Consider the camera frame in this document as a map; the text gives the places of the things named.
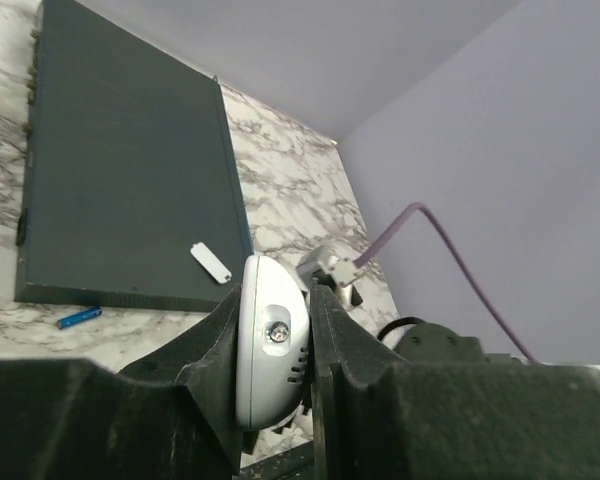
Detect white remote control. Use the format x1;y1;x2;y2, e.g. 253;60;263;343
235;255;310;431

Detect white battery compartment cover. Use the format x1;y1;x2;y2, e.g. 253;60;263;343
190;242;232;285

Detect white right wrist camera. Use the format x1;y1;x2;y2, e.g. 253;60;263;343
295;246;363;309

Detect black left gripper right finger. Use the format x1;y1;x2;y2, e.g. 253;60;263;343
310;286;600;479

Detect blue battery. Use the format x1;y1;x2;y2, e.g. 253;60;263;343
56;307;102;330

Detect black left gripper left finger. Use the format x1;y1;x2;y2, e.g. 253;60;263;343
0;289;242;479

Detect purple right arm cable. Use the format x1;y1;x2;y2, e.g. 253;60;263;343
354;201;539;364

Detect dark network switch box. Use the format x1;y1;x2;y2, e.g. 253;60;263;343
15;1;252;312

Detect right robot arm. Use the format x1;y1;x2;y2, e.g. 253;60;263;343
377;317;523;365

